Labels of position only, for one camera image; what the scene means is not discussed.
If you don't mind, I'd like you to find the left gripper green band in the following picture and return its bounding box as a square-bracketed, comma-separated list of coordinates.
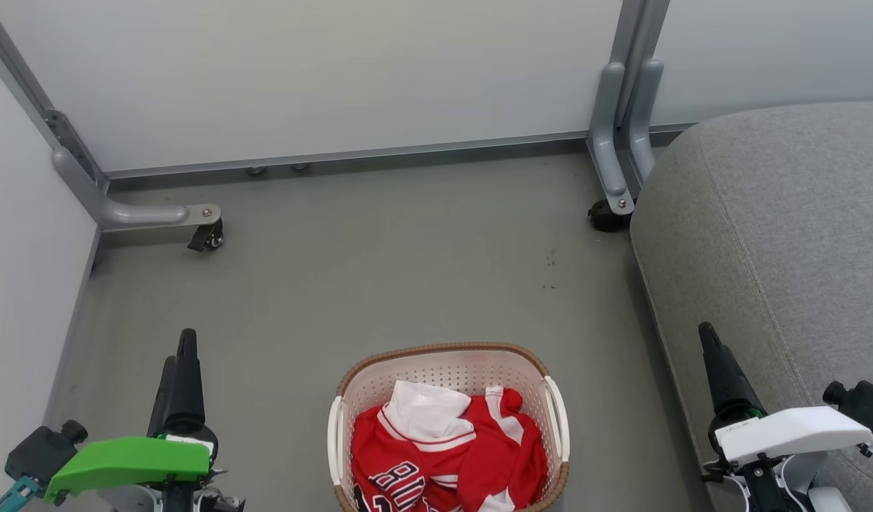
[43, 329, 220, 504]

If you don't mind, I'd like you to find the white laundry basket brown rim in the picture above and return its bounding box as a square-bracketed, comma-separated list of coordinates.
[327, 342, 571, 512]

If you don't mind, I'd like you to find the grey fabric sofa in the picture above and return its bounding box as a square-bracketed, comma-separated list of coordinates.
[630, 100, 873, 512]

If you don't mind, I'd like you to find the grey corner partition post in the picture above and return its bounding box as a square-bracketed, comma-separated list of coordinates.
[0, 0, 111, 194]

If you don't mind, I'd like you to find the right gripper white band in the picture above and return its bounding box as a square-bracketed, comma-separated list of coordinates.
[698, 322, 873, 467]

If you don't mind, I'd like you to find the grey partition foot with bolt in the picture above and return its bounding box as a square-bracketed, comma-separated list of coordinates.
[587, 62, 635, 216]

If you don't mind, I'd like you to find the red printed jersey white collar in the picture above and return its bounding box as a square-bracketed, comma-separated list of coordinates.
[351, 380, 480, 512]

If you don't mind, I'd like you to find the grey double partition post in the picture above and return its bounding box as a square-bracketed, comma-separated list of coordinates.
[610, 0, 671, 129]

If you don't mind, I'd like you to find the black caster wheel with brake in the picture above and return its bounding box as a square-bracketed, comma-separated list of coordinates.
[188, 219, 225, 252]

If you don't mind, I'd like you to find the grey partition bottom rail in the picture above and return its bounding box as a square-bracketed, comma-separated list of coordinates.
[104, 124, 694, 180]

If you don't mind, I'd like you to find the long grey partition foot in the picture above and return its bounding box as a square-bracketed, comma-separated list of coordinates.
[51, 147, 222, 232]

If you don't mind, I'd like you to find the grey partition foot without bolt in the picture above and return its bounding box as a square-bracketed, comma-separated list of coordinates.
[628, 58, 665, 183]

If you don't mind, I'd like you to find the left teal plug black cable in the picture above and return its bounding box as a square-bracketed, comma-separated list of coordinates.
[0, 476, 40, 512]

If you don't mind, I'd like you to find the round black caster wheel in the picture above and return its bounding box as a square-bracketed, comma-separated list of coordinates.
[588, 200, 633, 233]

